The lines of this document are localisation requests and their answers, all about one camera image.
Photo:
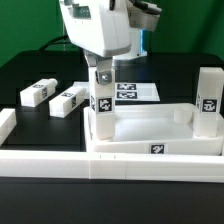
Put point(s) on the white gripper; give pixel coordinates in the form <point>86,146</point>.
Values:
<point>100,27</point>

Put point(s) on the white desk top tray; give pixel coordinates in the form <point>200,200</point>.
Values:
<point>156,129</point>

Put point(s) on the tag marker base plate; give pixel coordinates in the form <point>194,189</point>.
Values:
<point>136,92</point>

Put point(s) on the white U-shaped fence frame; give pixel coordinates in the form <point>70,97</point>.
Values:
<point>101,165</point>

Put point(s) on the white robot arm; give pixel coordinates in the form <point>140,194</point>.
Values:
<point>142,16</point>

